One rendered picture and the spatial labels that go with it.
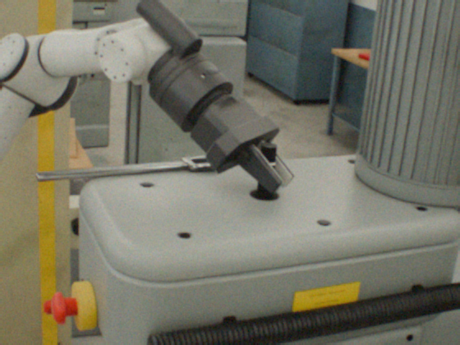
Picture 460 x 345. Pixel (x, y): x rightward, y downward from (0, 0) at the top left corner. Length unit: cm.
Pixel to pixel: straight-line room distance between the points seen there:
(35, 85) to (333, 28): 734
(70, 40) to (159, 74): 20
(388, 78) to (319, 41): 738
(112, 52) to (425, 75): 40
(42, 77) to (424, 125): 57
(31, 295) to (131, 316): 213
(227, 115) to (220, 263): 21
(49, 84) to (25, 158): 153
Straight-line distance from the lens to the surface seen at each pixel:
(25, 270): 286
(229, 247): 80
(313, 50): 831
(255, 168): 90
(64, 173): 94
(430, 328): 104
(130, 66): 93
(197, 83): 91
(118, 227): 82
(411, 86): 93
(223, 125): 89
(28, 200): 274
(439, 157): 95
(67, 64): 109
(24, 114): 119
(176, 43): 93
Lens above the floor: 225
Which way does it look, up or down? 21 degrees down
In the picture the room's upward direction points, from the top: 5 degrees clockwise
